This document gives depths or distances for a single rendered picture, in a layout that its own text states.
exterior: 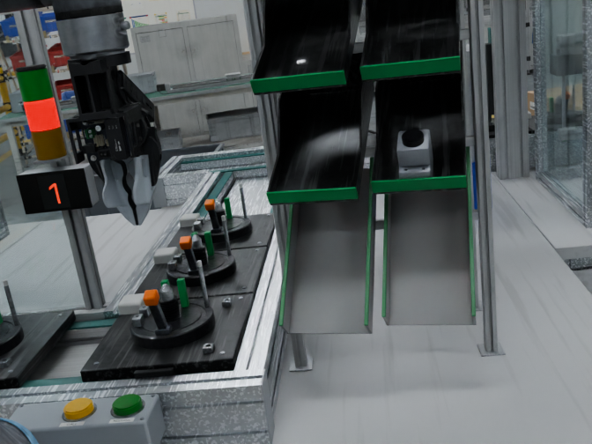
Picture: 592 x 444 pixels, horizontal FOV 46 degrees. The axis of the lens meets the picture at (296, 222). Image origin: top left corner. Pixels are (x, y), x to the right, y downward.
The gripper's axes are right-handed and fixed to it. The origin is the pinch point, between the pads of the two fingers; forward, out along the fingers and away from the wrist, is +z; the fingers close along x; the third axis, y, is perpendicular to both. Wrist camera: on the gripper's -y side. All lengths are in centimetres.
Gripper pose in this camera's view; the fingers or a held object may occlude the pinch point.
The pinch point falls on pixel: (137, 213)
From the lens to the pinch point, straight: 90.4
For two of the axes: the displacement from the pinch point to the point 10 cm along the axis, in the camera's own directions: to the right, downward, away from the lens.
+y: -0.6, 3.1, -9.5
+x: 9.9, -1.0, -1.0
